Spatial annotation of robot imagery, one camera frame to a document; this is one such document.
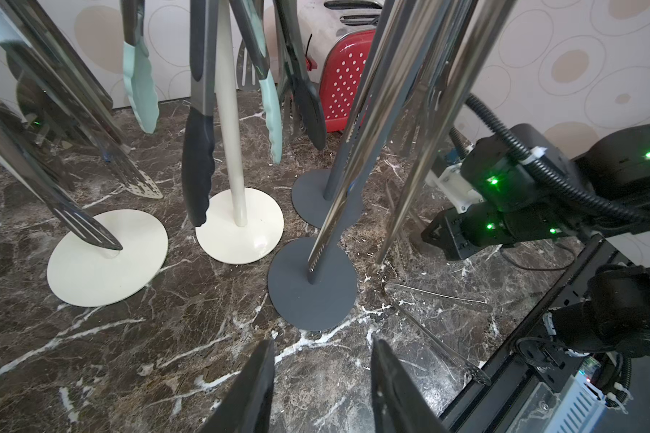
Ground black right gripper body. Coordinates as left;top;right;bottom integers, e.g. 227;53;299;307
421;135;593;261

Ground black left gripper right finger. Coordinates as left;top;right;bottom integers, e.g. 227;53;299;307
371;339;448;433

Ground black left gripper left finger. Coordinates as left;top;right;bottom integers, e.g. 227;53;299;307
199;339;276;432

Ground dark grey rack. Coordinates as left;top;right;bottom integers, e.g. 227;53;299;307
268;1;420;331
292;169;363;228

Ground cream utensil rack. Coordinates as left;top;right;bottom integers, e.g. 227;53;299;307
196;1;283;264
46;209;169;307

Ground perforated steel tongs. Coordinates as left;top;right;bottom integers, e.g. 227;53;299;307
389;1;475;157

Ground dark grey rack back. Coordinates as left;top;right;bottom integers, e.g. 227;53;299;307
292;169;363;228

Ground black handled steel tongs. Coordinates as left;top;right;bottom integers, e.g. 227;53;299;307
181;0;328;228

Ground mint green silicone tongs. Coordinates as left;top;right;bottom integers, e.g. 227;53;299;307
120;0;285;165

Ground white handled steel tongs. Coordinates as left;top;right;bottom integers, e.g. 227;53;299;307
0;100;123;251

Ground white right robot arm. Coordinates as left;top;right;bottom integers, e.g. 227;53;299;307
422;124;650;357

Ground clear tongs on counter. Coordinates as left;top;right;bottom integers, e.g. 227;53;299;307
382;283;493;386

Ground red polka dot toaster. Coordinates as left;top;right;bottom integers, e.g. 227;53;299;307
297;1;384;133

